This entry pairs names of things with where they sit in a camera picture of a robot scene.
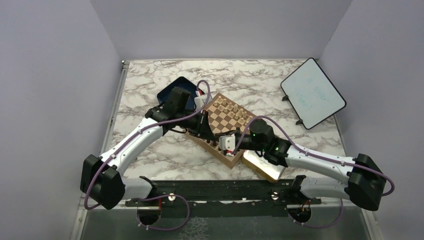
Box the blue square tin tray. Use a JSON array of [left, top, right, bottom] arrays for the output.
[[156, 76, 197, 110]]

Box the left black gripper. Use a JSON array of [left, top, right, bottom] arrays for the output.
[[176, 108, 216, 140]]

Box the gold metal tin lid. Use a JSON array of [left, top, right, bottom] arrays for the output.
[[241, 150, 286, 183]]

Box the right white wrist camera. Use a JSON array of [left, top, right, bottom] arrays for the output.
[[219, 134, 236, 157]]

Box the wooden chess board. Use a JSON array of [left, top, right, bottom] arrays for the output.
[[185, 93, 255, 169]]

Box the small whiteboard black frame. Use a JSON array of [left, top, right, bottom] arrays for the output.
[[280, 57, 347, 130]]

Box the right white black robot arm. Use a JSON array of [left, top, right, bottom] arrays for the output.
[[225, 117, 388, 211]]

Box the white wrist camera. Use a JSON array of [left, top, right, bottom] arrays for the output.
[[219, 134, 236, 157], [194, 91, 212, 113]]

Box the aluminium frame rail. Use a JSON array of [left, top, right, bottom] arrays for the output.
[[70, 60, 131, 240]]

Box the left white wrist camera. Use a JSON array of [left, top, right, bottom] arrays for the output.
[[194, 91, 212, 113]]

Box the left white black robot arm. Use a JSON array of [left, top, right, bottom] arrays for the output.
[[80, 87, 215, 210]]

